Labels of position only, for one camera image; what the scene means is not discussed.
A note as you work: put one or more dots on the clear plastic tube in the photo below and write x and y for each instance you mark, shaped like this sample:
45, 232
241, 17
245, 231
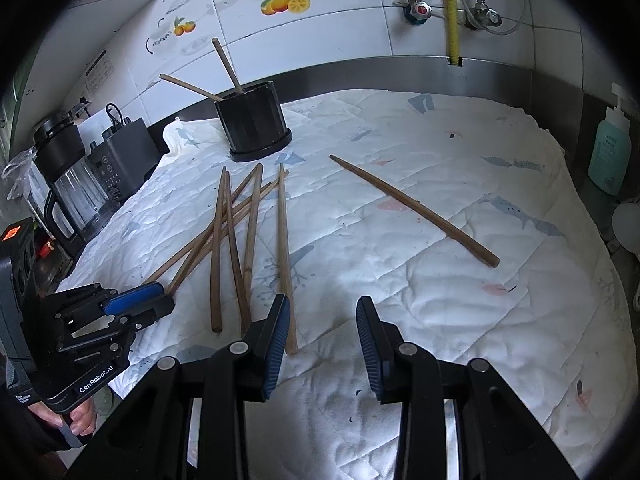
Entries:
515, 22

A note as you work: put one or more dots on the white wall notice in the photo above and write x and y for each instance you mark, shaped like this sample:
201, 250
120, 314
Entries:
97, 72

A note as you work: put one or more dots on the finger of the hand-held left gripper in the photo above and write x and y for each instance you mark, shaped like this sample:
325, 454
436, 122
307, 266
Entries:
152, 310
135, 297

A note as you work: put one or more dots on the bunch of wooden chopsticks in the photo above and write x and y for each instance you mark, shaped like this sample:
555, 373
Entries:
217, 290

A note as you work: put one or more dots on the black appliance with control panel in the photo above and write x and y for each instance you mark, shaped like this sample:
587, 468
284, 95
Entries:
125, 155

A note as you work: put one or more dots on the person's left forearm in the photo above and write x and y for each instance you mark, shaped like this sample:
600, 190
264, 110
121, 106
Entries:
25, 435

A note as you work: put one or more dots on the metal angle valve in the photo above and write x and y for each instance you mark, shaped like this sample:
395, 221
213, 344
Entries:
487, 16

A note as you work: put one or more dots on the green pump soap bottle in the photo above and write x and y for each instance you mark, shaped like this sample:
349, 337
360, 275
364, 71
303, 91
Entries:
607, 155

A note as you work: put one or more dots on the person's left hand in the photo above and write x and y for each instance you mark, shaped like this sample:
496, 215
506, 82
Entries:
82, 417

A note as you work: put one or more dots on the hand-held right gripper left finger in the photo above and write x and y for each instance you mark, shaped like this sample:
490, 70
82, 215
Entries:
277, 345

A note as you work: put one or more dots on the clear plastic bag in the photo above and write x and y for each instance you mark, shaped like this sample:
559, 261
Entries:
17, 165

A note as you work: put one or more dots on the black ribbed utensil holder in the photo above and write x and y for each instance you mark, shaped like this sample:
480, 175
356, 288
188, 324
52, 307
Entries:
255, 120

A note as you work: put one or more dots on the long brown wooden chopstick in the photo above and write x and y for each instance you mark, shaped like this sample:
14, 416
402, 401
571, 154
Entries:
225, 62
190, 88
415, 210

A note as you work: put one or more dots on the silver appliance at left edge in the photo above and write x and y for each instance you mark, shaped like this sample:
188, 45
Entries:
65, 160

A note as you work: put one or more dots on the white printed quilted mat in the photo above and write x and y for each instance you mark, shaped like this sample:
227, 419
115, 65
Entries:
450, 310

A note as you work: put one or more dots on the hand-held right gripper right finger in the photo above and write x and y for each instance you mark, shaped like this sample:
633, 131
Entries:
367, 340

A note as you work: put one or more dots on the white round object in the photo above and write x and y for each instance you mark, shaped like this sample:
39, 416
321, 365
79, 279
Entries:
629, 225

